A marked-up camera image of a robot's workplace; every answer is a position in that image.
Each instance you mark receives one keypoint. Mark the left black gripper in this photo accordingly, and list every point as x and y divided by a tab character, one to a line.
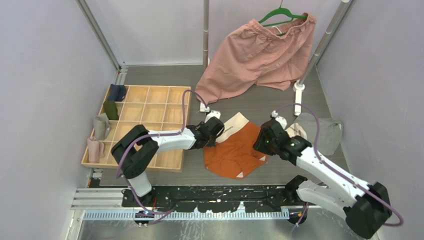
212	142

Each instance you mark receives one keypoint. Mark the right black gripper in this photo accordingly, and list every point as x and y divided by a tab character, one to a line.
259	144

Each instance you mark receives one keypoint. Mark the orange white underwear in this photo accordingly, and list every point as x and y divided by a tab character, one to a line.
233	155

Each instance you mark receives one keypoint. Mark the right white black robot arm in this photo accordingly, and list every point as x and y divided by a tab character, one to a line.
365	207

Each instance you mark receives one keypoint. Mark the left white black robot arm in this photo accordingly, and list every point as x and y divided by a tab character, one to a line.
134	152

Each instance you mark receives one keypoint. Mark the beige underwear on table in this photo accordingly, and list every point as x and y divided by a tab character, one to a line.
296	130

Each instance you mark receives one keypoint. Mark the grey underwear on table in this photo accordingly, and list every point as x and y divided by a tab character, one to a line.
330	132

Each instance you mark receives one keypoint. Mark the navy rolled underwear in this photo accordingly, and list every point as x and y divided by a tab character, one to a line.
117	93

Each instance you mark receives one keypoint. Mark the dark green rolled underwear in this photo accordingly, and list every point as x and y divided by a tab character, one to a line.
111	110

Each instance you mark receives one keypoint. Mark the grey rolled underwear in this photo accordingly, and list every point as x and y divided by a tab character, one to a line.
101	126

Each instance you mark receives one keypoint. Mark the pink rolled underwear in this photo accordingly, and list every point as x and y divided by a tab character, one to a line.
95	149

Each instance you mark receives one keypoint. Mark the wooden compartment tray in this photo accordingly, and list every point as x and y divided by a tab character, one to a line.
158	108

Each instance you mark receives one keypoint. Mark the pink shorts on hanger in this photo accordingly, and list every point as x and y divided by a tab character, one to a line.
271	57

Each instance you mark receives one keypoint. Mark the green clothes hanger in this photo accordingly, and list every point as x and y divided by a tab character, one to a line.
281	15

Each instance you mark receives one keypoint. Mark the centre metal rack pole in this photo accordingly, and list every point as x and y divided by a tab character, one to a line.
206	8

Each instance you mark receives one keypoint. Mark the metal rack pole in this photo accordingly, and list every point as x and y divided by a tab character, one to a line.
299	85
206	8

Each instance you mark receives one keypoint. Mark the right metal rack pole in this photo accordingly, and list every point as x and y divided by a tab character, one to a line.
299	85

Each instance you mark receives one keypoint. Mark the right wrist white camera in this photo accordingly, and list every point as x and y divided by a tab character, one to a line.
281	120

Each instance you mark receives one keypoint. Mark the wrist white camera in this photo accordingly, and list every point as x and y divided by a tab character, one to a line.
212	114
281	120

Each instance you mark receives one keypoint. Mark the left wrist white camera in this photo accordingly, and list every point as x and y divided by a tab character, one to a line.
212	114

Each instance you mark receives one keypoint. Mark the slotted aluminium cable duct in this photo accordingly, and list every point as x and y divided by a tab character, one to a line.
138	215

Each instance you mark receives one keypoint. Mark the left aluminium frame post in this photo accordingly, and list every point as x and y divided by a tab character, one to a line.
106	42

